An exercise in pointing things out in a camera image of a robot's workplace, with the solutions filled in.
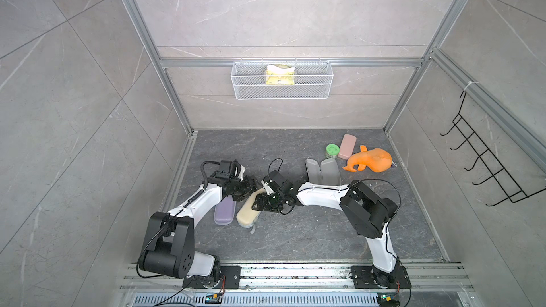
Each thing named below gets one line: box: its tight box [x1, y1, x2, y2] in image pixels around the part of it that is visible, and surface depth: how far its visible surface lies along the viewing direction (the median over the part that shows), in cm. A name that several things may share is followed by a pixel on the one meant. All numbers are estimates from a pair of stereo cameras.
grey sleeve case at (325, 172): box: [305, 157, 342, 185], surface depth 104 cm
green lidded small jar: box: [325, 143, 341, 160], surface depth 108 cm
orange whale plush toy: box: [342, 144, 393, 173], surface depth 102 cm
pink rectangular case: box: [337, 133, 357, 160], surface depth 110 cm
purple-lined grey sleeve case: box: [213, 195, 237, 226], surface depth 88 cm
